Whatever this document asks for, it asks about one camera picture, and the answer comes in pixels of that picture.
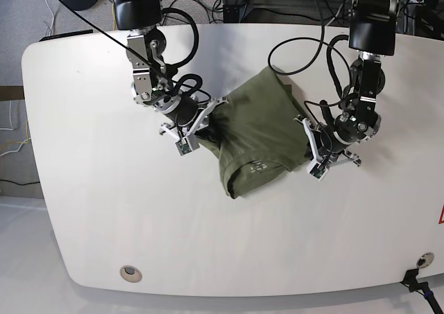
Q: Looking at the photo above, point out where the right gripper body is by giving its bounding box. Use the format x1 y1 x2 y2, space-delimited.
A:
159 97 227 139

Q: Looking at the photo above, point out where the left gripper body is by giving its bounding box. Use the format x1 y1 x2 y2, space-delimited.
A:
295 113 363 167

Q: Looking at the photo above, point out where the olive green T-shirt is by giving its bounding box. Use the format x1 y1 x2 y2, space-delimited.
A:
199 67 309 199

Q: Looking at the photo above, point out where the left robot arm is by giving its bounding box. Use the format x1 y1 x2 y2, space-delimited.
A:
298 0 400 177

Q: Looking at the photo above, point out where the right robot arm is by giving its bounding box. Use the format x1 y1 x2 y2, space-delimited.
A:
112 0 223 150

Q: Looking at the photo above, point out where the red warning triangle sticker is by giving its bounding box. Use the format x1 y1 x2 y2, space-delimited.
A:
438 206 444 225

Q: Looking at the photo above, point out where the right table grommet hole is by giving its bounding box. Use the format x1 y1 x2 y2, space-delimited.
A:
416 252 434 269

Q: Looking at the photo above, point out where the table grommet hole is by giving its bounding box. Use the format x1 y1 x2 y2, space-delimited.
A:
416 252 434 269
119 265 142 284

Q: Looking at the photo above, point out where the left table grommet hole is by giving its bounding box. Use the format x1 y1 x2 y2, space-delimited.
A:
119 265 142 284

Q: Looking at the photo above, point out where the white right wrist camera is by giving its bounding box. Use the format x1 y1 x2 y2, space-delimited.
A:
175 137 200 156

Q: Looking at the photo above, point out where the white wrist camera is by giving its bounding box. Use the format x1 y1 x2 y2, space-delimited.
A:
175 137 200 156
306 159 330 182

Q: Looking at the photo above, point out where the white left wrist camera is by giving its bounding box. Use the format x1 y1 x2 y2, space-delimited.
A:
306 159 330 182

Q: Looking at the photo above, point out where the silver central frame column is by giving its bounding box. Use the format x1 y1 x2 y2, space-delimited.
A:
221 0 252 24

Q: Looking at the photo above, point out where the black clamp with cable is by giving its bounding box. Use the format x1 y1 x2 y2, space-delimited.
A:
401 268 443 314

